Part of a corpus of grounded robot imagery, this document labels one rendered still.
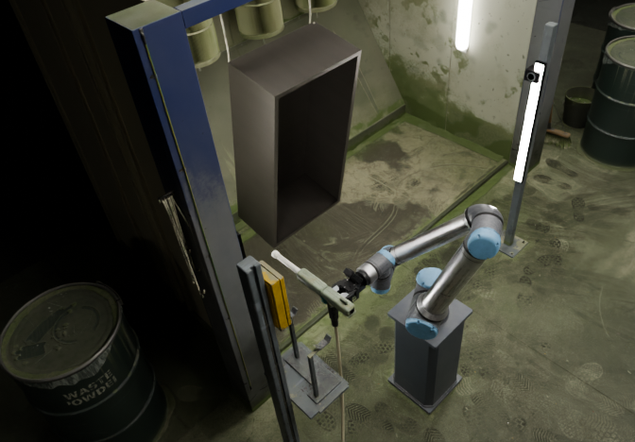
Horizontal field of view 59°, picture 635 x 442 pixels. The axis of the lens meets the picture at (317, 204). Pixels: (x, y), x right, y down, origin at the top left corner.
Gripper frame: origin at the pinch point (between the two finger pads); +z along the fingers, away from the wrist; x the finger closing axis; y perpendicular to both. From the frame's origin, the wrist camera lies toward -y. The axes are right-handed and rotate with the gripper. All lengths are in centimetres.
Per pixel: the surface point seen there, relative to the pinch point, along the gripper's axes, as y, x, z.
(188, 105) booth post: -82, 47, 15
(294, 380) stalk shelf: 36.2, 2.7, 22.0
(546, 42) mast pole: -40, 14, -179
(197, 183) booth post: -50, 47, 20
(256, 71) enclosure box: -53, 95, -48
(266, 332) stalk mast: -15.1, -3.1, 33.3
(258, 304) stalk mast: -31.8, -3.1, 34.0
